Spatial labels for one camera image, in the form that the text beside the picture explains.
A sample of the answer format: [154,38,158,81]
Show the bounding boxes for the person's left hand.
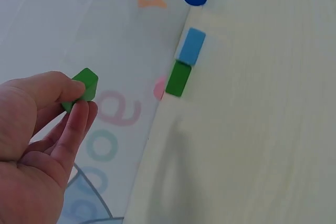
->
[0,70,99,224]

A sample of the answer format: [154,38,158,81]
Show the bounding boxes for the green triangular wooden block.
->
[60,67,99,114]

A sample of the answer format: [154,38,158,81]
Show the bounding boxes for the green rectangular wooden block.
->
[164,60,192,98]

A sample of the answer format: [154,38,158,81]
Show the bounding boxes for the light blue rectangular block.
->
[174,27,207,67]

